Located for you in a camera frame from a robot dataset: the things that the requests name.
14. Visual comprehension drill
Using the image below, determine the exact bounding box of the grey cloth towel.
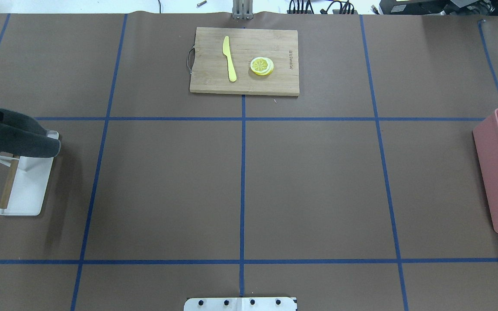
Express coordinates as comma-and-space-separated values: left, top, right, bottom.
0, 109, 61, 158

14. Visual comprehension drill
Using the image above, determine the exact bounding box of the white towel rack stand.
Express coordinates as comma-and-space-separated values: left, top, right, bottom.
0, 130, 60, 216

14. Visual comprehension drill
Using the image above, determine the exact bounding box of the wooden cutting board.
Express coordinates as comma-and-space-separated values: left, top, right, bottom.
189, 26, 300, 97

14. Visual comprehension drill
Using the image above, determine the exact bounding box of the yellow plastic knife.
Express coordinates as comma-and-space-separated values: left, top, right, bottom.
222, 36, 237, 83

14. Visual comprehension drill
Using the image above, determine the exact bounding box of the yellow lemon slice toy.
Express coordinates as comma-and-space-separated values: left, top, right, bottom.
250, 57, 275, 76

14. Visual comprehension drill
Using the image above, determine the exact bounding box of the aluminium frame post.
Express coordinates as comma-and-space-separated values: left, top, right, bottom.
232, 0, 254, 20

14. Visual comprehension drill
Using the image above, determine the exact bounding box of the white camera pillar base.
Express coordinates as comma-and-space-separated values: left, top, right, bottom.
183, 297, 298, 311

